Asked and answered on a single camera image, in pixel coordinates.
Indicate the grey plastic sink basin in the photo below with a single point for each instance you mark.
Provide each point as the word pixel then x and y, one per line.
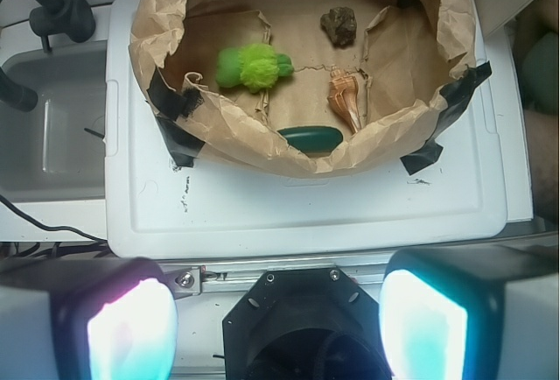
pixel 56 151

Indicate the black tape strip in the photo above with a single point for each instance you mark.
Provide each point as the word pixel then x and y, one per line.
pixel 458 95
pixel 183 147

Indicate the black tape strip right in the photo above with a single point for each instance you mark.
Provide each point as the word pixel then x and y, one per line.
pixel 458 95

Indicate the glowing gripper left finger pad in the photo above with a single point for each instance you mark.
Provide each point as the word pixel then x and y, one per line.
pixel 89 318

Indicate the orange spiral seashell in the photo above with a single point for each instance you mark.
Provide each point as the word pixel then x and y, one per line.
pixel 343 96

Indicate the brown paper bag tray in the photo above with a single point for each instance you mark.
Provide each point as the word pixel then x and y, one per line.
pixel 405 51

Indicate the black octagonal mount plate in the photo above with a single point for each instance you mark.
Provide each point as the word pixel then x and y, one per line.
pixel 304 328

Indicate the dark green oval stone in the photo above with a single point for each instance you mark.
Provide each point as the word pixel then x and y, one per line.
pixel 312 139

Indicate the black tape strip left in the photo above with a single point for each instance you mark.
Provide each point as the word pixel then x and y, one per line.
pixel 183 147

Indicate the white plastic cooler lid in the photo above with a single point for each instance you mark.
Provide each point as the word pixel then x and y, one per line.
pixel 156 210

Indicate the glowing gripper right finger pad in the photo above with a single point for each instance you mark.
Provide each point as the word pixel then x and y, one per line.
pixel 471 312

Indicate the brown rock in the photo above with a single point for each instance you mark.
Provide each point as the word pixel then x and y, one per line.
pixel 340 25

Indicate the aluminium rail with bracket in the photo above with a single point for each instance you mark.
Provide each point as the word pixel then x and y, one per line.
pixel 194 277

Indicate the green fuzzy plush toy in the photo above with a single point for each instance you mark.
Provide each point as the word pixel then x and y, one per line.
pixel 255 66

